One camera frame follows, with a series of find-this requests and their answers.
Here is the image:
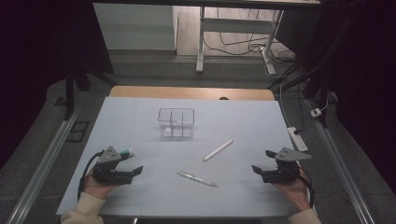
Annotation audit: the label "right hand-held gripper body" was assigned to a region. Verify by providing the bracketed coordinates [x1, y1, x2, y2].
[262, 147, 312, 184]

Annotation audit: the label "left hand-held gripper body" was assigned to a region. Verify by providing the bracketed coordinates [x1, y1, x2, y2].
[92, 146, 129, 185]

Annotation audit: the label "white pen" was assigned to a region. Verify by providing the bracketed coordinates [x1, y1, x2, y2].
[202, 138, 234, 163]

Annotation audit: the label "clear silver pen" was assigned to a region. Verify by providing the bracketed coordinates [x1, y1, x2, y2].
[177, 171, 219, 189]

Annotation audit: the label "clear plastic organizer box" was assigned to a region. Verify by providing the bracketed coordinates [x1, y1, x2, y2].
[157, 107, 196, 139]

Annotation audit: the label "person's left hand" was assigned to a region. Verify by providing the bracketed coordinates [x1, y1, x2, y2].
[82, 169, 120, 200]

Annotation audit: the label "person's right hand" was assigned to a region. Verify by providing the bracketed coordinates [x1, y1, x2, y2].
[272, 174, 312, 213]

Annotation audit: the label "white power strip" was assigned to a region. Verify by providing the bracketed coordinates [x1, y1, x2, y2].
[287, 126, 309, 153]

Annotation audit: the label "white table mat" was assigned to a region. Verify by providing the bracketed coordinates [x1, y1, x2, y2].
[55, 96, 318, 217]

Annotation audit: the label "black tripod stand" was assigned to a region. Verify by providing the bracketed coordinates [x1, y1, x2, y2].
[64, 62, 120, 120]

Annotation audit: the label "black metal stand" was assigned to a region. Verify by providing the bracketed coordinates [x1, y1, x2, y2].
[267, 0, 335, 129]

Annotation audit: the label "dark curtain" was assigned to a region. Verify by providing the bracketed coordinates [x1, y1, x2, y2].
[0, 0, 115, 169]
[276, 0, 396, 194]

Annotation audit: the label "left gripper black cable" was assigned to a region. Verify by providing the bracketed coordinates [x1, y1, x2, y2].
[78, 149, 106, 200]

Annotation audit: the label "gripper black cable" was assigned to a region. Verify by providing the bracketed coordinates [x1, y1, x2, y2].
[297, 166, 316, 209]
[78, 149, 106, 200]

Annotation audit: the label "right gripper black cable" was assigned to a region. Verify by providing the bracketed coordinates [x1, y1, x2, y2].
[297, 166, 316, 209]

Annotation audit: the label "black floor frame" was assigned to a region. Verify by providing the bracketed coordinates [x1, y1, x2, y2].
[65, 120, 91, 144]

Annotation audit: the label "aluminium rail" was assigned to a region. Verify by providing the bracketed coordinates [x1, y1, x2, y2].
[6, 108, 80, 224]
[306, 99, 377, 224]

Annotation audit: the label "black floor cables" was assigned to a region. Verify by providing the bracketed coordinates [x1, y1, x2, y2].
[204, 7, 297, 78]

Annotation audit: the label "white desk frame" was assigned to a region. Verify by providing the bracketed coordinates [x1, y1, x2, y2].
[195, 6, 284, 76]

